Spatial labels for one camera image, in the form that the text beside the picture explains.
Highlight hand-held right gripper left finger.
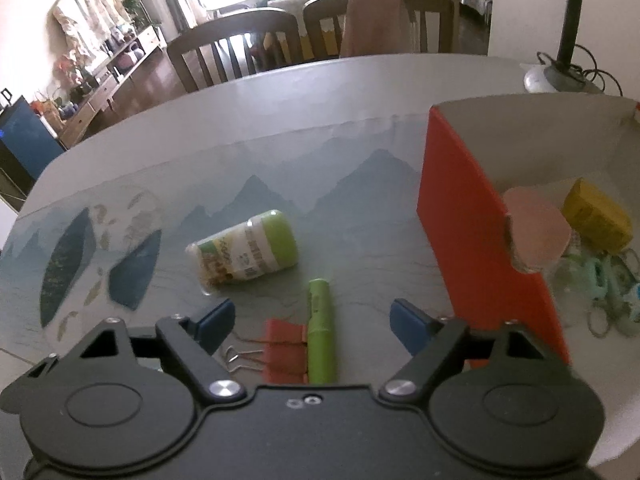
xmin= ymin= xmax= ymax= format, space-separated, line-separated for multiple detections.
xmin=80 ymin=298 xmax=246 ymax=409

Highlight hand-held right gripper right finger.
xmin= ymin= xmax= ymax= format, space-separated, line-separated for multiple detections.
xmin=378 ymin=298 xmax=547 ymax=407

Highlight red binder clip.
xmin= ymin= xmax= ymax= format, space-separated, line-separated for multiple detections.
xmin=222 ymin=318 xmax=309 ymax=385

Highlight green tube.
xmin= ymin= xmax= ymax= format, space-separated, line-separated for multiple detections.
xmin=305 ymin=278 xmax=339 ymax=386

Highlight orange cardboard box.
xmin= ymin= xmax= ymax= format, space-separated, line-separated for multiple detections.
xmin=416 ymin=95 xmax=640 ymax=367

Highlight pink round disc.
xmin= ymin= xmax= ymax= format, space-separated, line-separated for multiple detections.
xmin=502 ymin=187 xmax=573 ymax=275

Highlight mint green small toy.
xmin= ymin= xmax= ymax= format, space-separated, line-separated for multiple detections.
xmin=581 ymin=255 xmax=615 ymax=307

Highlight yellow small box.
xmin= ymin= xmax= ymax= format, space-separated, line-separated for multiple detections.
xmin=561 ymin=177 xmax=635 ymax=252

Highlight plastic jar green lid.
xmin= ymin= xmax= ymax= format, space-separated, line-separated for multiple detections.
xmin=185 ymin=209 xmax=300 ymax=296

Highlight landscape printed table mat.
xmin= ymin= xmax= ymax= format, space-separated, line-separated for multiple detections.
xmin=0 ymin=110 xmax=437 ymax=367

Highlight wooden low cabinet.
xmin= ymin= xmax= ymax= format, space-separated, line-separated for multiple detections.
xmin=57 ymin=25 xmax=164 ymax=144

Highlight blue panel box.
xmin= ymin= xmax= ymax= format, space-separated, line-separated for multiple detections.
xmin=0 ymin=94 xmax=67 ymax=184

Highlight orange flower bunch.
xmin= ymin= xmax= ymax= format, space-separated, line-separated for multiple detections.
xmin=54 ymin=52 xmax=99 ymax=104

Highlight dark wooden chair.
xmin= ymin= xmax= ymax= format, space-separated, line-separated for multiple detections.
xmin=302 ymin=0 xmax=456 ymax=61
xmin=166 ymin=7 xmax=304 ymax=94

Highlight pink cloth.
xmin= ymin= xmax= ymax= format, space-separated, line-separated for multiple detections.
xmin=339 ymin=0 xmax=410 ymax=59

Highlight hanging light clothes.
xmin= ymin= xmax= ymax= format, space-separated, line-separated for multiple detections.
xmin=49 ymin=0 xmax=134 ymax=59

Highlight black desk lamp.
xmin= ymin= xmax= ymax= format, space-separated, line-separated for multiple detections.
xmin=523 ymin=0 xmax=609 ymax=95

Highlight black lamp cable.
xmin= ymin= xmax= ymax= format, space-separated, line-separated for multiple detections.
xmin=537 ymin=44 xmax=627 ymax=97

